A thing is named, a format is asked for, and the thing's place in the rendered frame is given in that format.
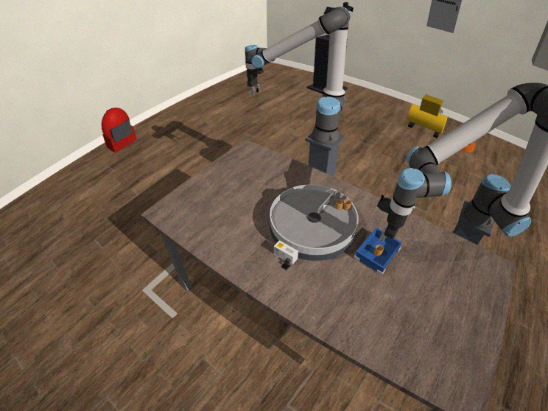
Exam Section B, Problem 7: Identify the black cabinet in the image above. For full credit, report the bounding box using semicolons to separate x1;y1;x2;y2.
307;35;348;93

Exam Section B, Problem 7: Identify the white control box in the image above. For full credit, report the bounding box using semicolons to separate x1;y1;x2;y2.
273;240;299;270

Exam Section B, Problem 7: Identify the blue crate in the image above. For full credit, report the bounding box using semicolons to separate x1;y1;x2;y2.
356;228;402;273

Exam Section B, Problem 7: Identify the yellow cart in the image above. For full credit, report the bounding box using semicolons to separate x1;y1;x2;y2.
407;94;449;138

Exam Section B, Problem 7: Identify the grey turntable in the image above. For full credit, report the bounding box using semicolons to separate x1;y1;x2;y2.
268;183;359;261

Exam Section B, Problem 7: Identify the wooden table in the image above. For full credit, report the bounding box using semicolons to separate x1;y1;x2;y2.
141;140;517;411

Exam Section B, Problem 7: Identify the grey wall cabinet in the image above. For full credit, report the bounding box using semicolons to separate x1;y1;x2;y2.
532;20;548;69

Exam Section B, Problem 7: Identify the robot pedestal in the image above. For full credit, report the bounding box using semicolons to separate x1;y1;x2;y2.
305;134;345;177
452;209;493;246

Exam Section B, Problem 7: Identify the grey electrical panel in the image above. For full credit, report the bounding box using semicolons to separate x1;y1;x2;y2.
426;0;463;33

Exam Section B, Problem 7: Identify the red welding helmet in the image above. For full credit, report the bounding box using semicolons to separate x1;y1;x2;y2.
101;108;137;153

